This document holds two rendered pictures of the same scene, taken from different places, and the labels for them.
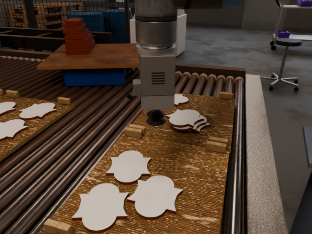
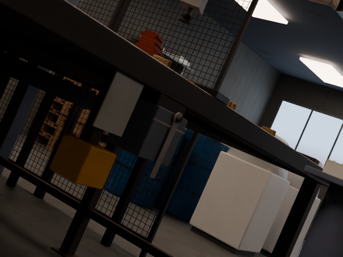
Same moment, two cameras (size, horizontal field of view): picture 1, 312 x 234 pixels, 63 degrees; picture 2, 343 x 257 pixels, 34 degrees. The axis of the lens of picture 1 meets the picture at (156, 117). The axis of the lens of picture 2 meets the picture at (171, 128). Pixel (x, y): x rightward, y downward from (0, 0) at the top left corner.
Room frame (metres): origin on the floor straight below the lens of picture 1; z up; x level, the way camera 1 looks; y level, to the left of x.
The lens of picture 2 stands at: (-1.17, -0.56, 0.78)
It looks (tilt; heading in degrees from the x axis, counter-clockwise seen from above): 1 degrees up; 15
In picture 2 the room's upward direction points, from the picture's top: 24 degrees clockwise
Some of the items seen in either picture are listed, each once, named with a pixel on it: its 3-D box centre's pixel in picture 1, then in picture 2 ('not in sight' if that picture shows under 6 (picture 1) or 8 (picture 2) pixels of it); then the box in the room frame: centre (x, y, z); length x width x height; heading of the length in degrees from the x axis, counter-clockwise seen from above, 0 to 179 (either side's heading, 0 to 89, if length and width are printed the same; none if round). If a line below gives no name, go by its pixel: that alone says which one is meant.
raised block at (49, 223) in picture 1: (58, 228); not in sight; (0.35, 0.20, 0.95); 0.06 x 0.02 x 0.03; 72
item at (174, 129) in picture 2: not in sight; (149, 133); (0.08, -0.17, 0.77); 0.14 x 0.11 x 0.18; 163
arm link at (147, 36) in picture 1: (155, 32); not in sight; (0.49, 0.00, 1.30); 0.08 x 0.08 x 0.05
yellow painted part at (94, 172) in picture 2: not in sight; (99, 126); (-0.09, -0.12, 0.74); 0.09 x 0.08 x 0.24; 163
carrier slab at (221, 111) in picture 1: (186, 115); not in sight; (0.89, -0.12, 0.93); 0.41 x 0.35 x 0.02; 163
